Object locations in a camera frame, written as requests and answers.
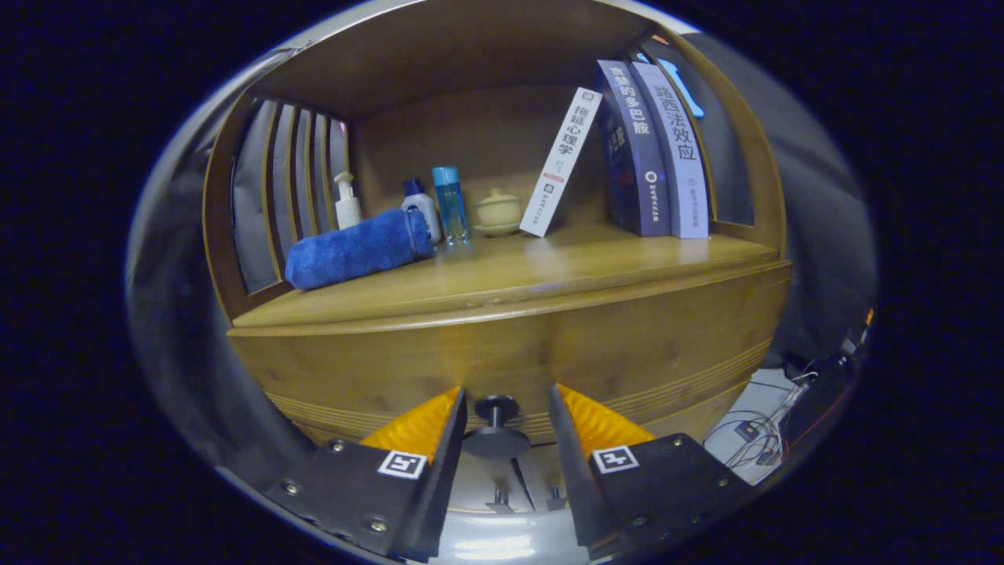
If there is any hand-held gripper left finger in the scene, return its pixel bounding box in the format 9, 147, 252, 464
263, 387, 469, 563

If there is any clear blue bottle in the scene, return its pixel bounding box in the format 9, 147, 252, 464
431, 166, 471, 246

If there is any white pump bottle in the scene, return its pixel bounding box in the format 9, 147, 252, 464
333, 171, 364, 231

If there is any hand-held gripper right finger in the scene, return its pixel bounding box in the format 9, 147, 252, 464
547, 383, 758, 560

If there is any white bottle with blue cap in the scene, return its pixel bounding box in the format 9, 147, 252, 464
401, 179, 442, 244

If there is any beige lidded teacup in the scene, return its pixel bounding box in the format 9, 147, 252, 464
473, 188, 523, 238

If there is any wooden countertop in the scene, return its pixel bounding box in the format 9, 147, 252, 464
233, 224, 781, 329

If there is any dark blue book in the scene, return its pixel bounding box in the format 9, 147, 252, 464
594, 60, 672, 238

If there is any white book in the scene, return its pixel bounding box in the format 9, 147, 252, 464
519, 86, 603, 238

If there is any wooden cabinet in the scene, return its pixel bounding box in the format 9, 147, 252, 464
202, 0, 793, 519

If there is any tangle of floor cables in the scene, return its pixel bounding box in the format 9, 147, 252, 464
702, 369, 820, 468

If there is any light purple book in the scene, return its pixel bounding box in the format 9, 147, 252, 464
630, 61, 710, 239

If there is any blue rolled towel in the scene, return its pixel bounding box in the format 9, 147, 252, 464
285, 208, 435, 291

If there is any wooden cabinet door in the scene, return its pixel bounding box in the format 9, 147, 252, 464
514, 455, 573, 511
443, 454, 537, 515

